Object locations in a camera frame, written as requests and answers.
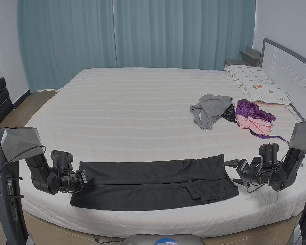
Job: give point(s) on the purple garment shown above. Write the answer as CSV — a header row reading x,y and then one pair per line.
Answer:
x,y
247,108

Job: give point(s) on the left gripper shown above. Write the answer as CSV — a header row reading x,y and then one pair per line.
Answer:
x,y
80,179

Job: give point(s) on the pink garment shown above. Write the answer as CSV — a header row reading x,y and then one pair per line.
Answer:
x,y
250,123

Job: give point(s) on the grey bedside table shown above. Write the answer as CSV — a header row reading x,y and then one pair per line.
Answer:
x,y
242,59

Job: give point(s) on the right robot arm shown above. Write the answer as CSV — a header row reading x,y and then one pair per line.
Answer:
x,y
290,162

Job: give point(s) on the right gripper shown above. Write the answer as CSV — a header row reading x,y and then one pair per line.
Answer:
x,y
247,171

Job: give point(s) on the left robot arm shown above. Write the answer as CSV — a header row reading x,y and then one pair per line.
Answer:
x,y
15,149

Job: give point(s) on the white printed pillow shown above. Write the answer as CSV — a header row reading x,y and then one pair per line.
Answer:
x,y
257,85

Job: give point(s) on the black T-shirt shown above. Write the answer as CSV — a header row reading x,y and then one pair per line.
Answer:
x,y
148,187

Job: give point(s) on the bed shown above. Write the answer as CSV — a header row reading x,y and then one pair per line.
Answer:
x,y
130,106

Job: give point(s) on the grey garment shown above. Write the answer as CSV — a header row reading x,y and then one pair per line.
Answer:
x,y
209,108

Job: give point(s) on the black patterned garment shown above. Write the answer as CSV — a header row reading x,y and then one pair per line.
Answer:
x,y
229,114

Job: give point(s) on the blue-green curtain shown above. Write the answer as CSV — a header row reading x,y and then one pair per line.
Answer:
x,y
181,24
66,34

